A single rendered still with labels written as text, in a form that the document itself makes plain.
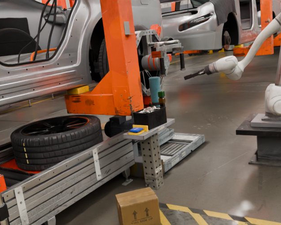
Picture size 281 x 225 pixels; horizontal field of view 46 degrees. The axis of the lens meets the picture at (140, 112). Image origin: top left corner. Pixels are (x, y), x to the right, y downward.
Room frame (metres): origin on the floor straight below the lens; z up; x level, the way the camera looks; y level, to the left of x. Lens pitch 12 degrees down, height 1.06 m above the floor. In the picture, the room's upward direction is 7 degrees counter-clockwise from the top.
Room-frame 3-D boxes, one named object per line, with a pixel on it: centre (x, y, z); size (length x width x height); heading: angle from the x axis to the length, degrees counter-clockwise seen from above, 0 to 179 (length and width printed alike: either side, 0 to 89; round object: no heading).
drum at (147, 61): (2.84, -0.18, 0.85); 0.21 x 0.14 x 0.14; 55
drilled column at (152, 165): (2.26, -0.04, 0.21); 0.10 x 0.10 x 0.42; 55
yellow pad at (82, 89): (2.76, 0.49, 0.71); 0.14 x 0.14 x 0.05; 55
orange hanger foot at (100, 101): (2.66, 0.35, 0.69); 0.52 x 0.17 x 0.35; 55
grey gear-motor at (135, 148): (2.79, 0.19, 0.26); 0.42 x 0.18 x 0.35; 55
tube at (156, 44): (2.73, -0.16, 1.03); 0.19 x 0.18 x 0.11; 55
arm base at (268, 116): (2.53, -1.06, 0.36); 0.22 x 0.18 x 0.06; 145
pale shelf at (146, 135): (2.28, -0.06, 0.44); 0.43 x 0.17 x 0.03; 145
